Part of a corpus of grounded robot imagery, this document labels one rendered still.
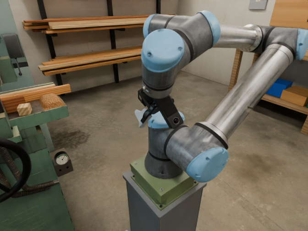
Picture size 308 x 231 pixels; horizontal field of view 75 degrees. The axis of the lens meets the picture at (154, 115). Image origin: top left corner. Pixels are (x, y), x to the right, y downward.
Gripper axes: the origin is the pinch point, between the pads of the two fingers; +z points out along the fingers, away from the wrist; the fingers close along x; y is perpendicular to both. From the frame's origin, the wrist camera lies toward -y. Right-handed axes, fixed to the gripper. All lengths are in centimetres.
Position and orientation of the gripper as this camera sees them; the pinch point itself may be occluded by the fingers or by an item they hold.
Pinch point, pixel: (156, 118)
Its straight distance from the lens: 75.2
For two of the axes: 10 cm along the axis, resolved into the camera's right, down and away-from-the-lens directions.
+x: -8.0, 5.4, -2.8
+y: -6.0, -7.4, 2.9
